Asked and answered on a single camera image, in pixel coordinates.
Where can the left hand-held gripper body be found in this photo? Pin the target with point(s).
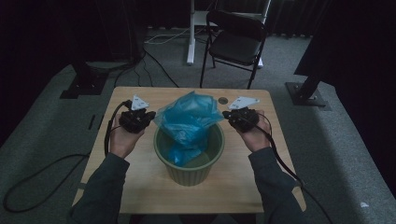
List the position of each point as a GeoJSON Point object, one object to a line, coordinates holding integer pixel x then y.
{"type": "Point", "coordinates": [134, 119]}

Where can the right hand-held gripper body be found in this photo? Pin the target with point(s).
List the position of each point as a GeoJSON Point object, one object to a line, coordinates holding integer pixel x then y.
{"type": "Point", "coordinates": [244, 118]}

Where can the blue plastic bag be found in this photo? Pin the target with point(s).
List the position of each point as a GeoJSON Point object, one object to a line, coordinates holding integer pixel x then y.
{"type": "Point", "coordinates": [190, 118]}

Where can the green ribbed plastic bin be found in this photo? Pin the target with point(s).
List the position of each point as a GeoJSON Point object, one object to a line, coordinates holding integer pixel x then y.
{"type": "Point", "coordinates": [190, 174]}

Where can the person's right hand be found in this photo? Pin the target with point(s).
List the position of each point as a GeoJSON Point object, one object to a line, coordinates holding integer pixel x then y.
{"type": "Point", "coordinates": [257, 137]}

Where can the person's left hand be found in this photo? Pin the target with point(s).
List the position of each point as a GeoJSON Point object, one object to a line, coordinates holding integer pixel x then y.
{"type": "Point", "coordinates": [123, 141]}

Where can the dark round table grommet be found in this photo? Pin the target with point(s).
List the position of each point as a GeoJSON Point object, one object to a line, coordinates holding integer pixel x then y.
{"type": "Point", "coordinates": [223, 100]}

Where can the black folding chair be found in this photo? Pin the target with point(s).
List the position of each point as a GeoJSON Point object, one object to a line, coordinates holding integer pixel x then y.
{"type": "Point", "coordinates": [236, 46]}

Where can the dark curtain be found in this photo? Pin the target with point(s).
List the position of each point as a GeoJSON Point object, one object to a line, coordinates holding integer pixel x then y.
{"type": "Point", "coordinates": [351, 40]}

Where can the small white scrap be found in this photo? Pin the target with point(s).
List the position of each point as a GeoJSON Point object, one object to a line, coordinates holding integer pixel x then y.
{"type": "Point", "coordinates": [364, 204]}

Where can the black stand with base plate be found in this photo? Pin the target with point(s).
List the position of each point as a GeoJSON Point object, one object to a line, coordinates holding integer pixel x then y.
{"type": "Point", "coordinates": [84, 85]}
{"type": "Point", "coordinates": [306, 93]}

